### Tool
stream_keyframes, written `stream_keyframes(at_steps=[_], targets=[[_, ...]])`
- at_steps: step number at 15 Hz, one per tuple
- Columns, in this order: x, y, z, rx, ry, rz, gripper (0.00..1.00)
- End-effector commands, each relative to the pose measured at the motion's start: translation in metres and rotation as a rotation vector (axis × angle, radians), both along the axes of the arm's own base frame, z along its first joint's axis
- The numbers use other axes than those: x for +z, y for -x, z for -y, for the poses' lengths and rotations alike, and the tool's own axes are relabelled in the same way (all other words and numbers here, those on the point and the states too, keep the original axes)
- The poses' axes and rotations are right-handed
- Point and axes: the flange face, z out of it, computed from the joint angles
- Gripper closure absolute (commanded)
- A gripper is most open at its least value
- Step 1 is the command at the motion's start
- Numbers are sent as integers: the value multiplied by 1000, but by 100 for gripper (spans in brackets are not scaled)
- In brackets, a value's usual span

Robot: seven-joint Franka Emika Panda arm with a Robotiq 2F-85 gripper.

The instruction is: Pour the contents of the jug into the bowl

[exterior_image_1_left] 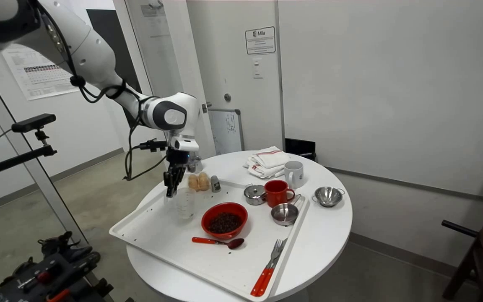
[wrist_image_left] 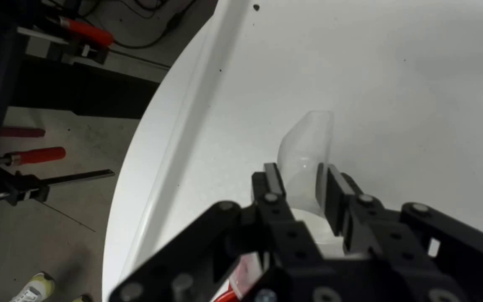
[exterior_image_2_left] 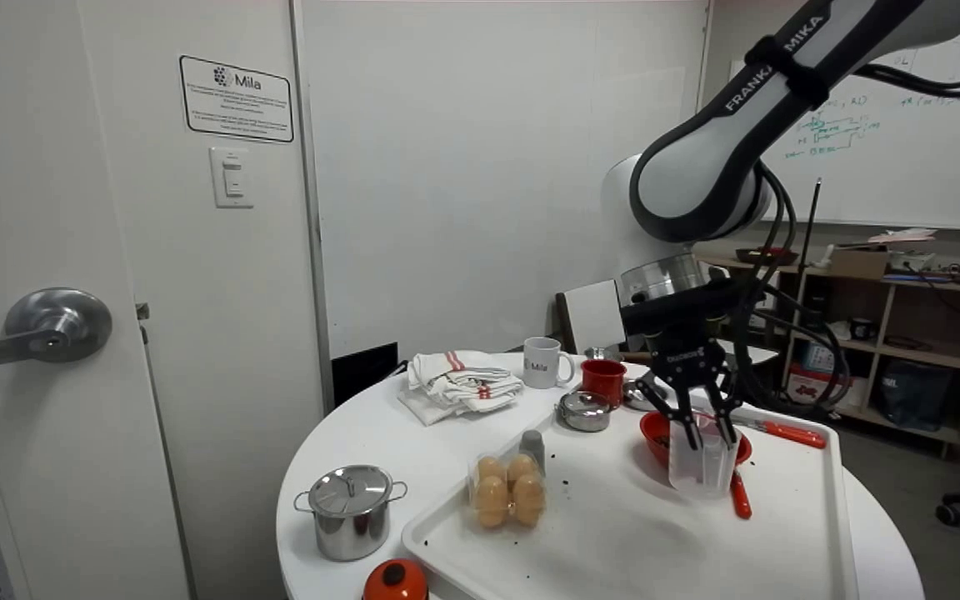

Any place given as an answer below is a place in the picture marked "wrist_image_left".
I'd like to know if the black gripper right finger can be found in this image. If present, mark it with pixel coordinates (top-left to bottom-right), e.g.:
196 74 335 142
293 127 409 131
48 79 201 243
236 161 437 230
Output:
315 163 483 302

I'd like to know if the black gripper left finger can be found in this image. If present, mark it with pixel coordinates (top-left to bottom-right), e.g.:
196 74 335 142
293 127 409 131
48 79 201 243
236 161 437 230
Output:
110 161 325 302

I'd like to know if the clear plastic jug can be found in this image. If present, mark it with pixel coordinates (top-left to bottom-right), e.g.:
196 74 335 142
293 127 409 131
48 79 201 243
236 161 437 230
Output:
276 109 335 218

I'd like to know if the white plastic tray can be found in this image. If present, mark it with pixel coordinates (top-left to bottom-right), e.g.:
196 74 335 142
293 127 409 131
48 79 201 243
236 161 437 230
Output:
129 0 483 302

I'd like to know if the white plastic bottle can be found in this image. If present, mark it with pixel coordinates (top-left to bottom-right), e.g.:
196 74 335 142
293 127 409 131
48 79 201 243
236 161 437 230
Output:
8 270 56 302

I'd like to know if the black clamp with rod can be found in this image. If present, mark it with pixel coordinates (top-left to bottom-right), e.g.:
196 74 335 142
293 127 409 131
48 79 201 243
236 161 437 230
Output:
0 168 115 206

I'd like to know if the red-handled metal spoon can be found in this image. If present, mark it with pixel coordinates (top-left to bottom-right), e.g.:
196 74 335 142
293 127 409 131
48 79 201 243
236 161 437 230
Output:
212 251 261 302

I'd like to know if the red-handled bar clamp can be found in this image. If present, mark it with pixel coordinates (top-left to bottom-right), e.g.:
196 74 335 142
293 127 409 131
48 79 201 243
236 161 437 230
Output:
55 15 115 50
0 146 67 168

